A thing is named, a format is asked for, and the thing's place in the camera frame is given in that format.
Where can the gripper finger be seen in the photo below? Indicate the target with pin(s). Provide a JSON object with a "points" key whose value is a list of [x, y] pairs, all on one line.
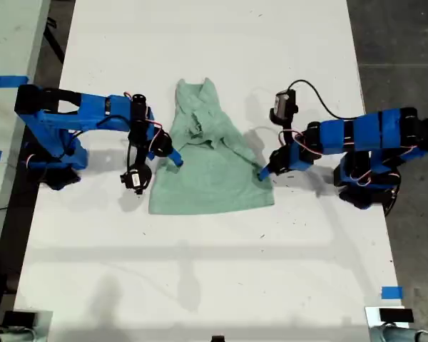
{"points": [[176, 158], [265, 172]]}

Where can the pale green T-shirt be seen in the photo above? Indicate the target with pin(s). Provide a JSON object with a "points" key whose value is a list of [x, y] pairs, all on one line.
{"points": [[207, 178]]}

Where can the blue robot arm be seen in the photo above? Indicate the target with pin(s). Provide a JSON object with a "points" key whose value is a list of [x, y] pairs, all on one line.
{"points": [[57, 121], [360, 132]]}

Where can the black stand leg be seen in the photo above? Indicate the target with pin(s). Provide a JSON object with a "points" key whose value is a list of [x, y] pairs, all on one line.
{"points": [[55, 42]]}

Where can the long blue tape strip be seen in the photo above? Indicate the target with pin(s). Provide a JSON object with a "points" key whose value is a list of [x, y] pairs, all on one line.
{"points": [[7, 81]]}

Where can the blue tape square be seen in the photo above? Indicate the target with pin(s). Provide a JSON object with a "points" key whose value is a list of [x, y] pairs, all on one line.
{"points": [[392, 293]]}

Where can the small black block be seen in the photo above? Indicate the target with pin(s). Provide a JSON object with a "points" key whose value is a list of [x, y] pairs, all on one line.
{"points": [[217, 339]]}

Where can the pale grey side table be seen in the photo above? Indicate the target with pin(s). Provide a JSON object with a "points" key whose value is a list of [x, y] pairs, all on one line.
{"points": [[7, 42]]}

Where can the small black box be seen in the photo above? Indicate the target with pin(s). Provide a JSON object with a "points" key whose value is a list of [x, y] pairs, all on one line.
{"points": [[19, 318], [396, 315]]}

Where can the grey metal tube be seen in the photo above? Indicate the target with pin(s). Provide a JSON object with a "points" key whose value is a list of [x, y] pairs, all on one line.
{"points": [[399, 335], [25, 336]]}

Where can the grey flat plate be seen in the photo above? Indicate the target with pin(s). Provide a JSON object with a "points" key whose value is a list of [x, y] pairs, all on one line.
{"points": [[44, 327]]}

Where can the black camera stalk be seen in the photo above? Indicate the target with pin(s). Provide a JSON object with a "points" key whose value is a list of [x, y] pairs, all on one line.
{"points": [[289, 133], [139, 156]]}

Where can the black camera box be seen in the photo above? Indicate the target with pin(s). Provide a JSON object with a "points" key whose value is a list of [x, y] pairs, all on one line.
{"points": [[282, 105], [135, 178]]}

